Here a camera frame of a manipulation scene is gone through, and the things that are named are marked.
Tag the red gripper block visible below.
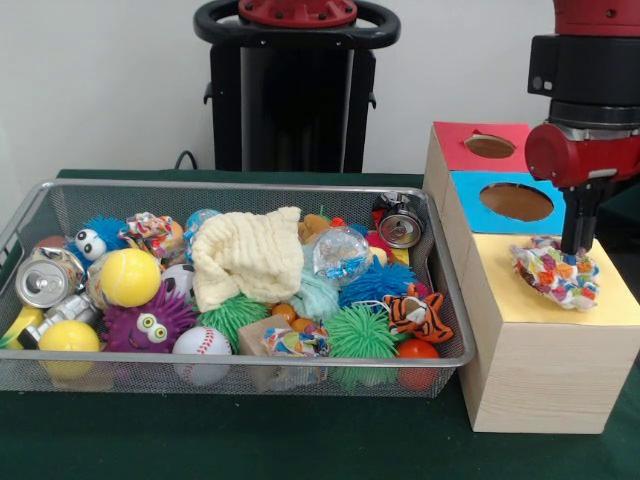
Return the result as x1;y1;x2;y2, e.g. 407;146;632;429
524;122;640;256

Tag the wooden box with three holes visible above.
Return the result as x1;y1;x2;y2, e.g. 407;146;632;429
422;121;640;434

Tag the green cloth on side table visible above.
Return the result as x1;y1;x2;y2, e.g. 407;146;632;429
597;187;640;241

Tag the tiger plush toy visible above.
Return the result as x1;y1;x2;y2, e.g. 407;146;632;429
382;291;455;345

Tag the green spiky rubber ball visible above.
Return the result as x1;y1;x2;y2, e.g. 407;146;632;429
324;304;399;359

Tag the cream waffle cloth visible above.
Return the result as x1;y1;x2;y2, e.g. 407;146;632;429
191;206;305;312

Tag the white baseball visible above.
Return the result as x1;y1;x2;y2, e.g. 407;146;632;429
172;326;233;386

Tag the yellow tennis ball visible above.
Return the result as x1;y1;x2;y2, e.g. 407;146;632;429
99;248;162;308

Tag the purple spiky monster toy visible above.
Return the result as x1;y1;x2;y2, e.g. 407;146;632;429
102;282;199;354

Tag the plain yellow ball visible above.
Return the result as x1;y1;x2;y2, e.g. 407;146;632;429
38;320;101;379

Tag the crushed silver drink can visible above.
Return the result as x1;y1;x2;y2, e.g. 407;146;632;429
14;248;87;309

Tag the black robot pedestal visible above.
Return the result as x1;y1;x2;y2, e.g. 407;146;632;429
193;0;401;174

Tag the black cable loop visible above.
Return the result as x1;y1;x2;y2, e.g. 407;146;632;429
173;149;201;171

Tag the wire mesh bin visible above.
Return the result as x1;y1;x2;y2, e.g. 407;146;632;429
0;178;476;399

